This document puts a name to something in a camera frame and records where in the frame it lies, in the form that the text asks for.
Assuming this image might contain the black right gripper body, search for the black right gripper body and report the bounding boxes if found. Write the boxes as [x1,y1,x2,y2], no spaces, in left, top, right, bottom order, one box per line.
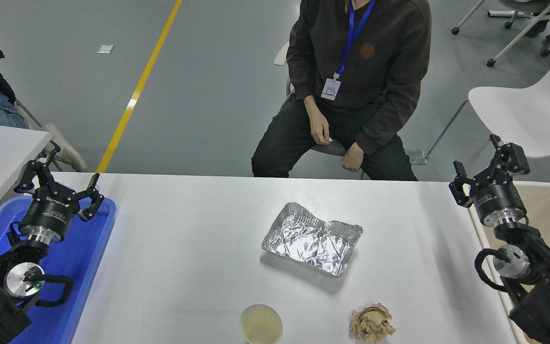
[467,178,527,221]

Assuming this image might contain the blue lanyard with badge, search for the blue lanyard with badge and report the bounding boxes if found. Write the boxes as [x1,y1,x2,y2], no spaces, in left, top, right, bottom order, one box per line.
[321,0,377,101]

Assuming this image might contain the foil tray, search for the foil tray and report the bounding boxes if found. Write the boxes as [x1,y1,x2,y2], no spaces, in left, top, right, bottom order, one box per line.
[262,202,363,278]

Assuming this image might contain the grey chair with white armrests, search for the grey chair with white armrests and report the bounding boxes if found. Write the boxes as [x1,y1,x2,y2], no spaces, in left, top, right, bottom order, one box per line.
[274,42,369,180]

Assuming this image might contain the grey metal chair frame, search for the grey metal chair frame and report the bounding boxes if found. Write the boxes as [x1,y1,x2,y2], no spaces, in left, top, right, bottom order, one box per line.
[14,98,65,172]

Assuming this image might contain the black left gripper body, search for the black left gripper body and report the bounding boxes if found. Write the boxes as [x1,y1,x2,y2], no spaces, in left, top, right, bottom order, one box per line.
[20,184,81,236]

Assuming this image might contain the white shell chair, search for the white shell chair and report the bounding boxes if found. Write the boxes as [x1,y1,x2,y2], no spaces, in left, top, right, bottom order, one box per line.
[425,38,550,188]

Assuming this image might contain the blue plastic tray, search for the blue plastic tray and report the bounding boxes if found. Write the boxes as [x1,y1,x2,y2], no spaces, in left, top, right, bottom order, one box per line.
[0,195,117,344]

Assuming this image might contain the white base bar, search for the white base bar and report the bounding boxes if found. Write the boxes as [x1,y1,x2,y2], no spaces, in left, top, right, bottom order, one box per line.
[487,10,533,19]

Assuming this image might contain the yellow floor tape line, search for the yellow floor tape line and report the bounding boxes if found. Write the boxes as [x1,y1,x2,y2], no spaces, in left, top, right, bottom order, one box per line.
[96,0,183,173]

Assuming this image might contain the white paper cup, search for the white paper cup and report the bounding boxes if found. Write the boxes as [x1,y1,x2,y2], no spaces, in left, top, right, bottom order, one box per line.
[239,304,284,344]

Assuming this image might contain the tan paper ball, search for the tan paper ball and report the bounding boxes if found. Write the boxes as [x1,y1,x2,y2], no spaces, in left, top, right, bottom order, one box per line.
[349,303,396,343]

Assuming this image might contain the metal floor plate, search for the metal floor plate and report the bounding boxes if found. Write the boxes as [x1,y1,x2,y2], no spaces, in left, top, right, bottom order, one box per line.
[405,149,429,166]

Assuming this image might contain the person's right hand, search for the person's right hand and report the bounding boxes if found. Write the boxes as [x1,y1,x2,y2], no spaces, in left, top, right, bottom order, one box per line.
[304,96,332,145]

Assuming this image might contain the white rolling chair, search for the white rolling chair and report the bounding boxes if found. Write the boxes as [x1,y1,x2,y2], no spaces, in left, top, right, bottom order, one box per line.
[452,0,550,67]

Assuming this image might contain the seated person with lanyard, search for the seated person with lanyard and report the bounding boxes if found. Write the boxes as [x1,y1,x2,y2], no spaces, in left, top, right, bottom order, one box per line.
[251,0,432,181]

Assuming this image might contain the person's left hand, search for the person's left hand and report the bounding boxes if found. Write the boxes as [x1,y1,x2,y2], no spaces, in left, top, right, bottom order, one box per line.
[340,142,365,173]

